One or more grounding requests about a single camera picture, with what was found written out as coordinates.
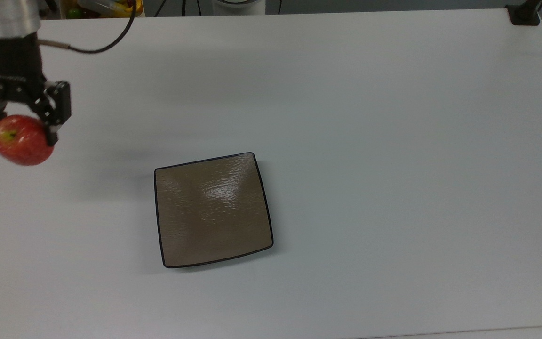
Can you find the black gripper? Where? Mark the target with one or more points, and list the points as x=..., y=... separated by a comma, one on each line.
x=10, y=61

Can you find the red apple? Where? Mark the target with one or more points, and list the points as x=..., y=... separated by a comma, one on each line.
x=19, y=143

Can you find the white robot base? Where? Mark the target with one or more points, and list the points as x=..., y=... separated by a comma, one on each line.
x=238, y=9

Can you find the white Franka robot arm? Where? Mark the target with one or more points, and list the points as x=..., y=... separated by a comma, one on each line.
x=7, y=19

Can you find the square brown ceramic plate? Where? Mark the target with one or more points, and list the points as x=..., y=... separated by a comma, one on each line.
x=214, y=212

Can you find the clear box of toy fruit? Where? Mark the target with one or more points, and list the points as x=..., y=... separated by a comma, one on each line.
x=111, y=7

